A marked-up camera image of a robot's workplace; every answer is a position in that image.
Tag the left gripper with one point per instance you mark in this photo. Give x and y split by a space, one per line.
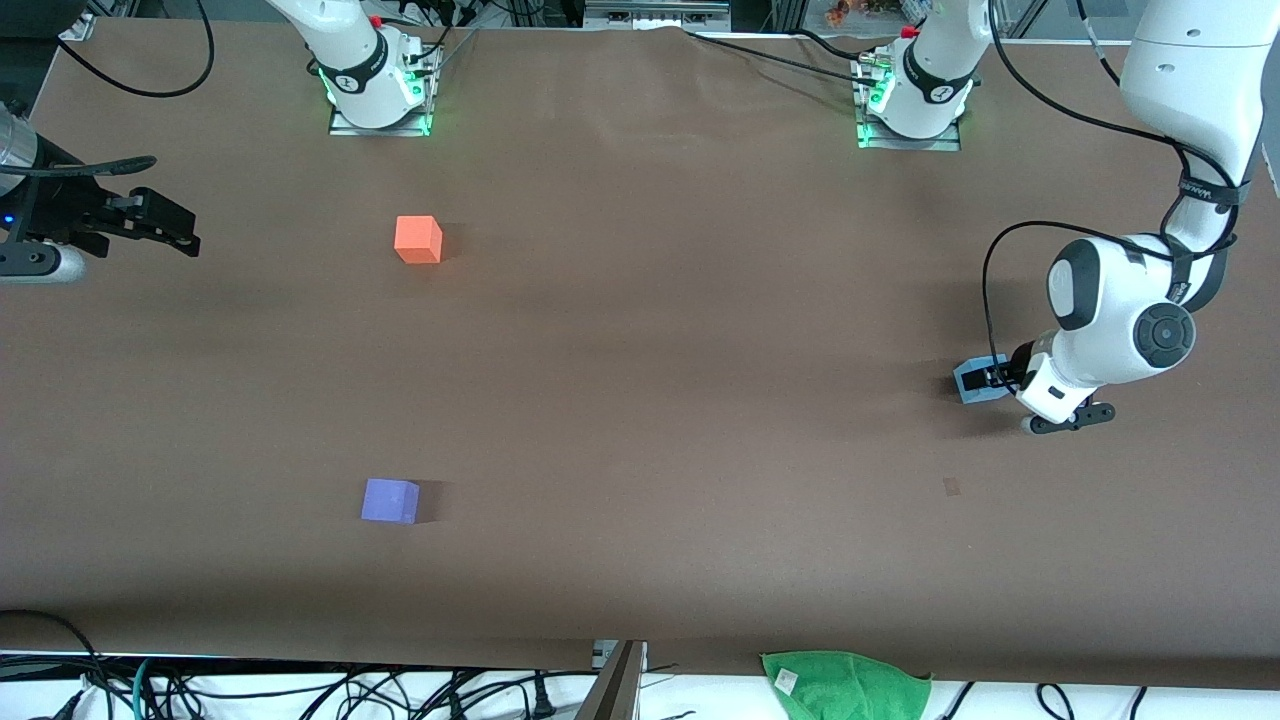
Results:
1012 375

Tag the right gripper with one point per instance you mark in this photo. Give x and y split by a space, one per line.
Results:
62 212

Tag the blue foam block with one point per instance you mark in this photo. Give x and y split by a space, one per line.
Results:
968 388

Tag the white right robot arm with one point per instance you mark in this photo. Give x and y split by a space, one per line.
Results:
355 60

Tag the orange foam block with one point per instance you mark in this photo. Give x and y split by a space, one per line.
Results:
415 240

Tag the purple foam block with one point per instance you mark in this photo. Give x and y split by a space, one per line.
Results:
388 500

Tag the green cloth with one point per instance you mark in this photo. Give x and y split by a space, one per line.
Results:
850 690

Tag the aluminium profile bar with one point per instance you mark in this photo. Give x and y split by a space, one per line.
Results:
615 690

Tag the black power plug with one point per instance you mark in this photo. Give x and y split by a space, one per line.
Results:
542 700

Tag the metal corner bracket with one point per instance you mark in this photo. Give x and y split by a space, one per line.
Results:
78 27

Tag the metal frame rail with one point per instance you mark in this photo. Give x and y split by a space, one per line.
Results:
655 12

